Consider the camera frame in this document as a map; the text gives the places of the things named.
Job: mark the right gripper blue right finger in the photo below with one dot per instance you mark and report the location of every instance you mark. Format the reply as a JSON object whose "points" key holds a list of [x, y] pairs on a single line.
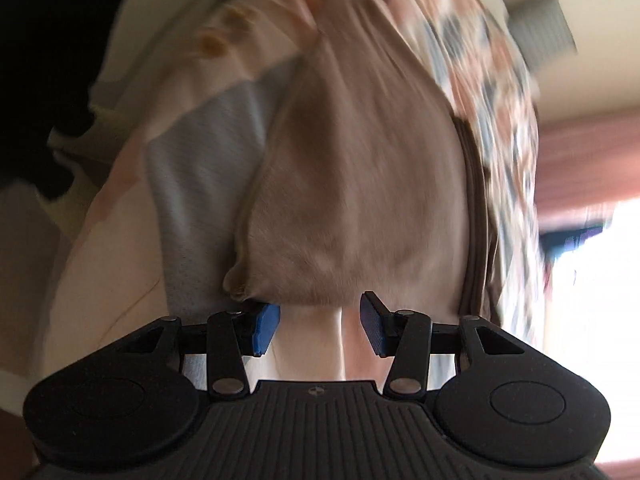
{"points": [[405, 331]]}

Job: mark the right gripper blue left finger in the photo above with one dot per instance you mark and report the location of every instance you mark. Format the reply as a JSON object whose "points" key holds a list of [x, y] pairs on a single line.
{"points": [[247, 329]]}

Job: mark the brown long sleeve sweater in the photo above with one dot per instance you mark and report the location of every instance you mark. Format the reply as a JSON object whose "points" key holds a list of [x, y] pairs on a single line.
{"points": [[370, 183]]}

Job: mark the pink curtain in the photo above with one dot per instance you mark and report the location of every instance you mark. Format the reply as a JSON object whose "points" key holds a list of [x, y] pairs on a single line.
{"points": [[586, 166]]}

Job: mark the grey plaid pillow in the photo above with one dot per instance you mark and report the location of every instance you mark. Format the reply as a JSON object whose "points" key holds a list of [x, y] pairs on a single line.
{"points": [[541, 32]]}

